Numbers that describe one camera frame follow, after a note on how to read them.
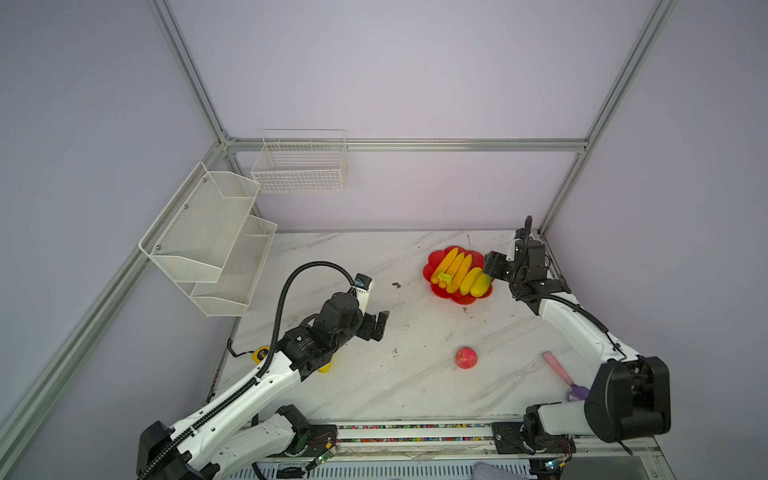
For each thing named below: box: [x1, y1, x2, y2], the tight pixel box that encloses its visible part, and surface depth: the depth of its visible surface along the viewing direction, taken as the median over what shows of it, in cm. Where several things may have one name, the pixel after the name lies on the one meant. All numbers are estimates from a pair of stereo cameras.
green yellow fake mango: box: [470, 272, 491, 298], surface depth 99 cm
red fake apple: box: [456, 347, 478, 370], surface depth 84 cm
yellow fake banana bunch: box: [431, 247, 472, 293], surface depth 107 cm
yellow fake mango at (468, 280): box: [460, 267, 483, 296], surface depth 103 cm
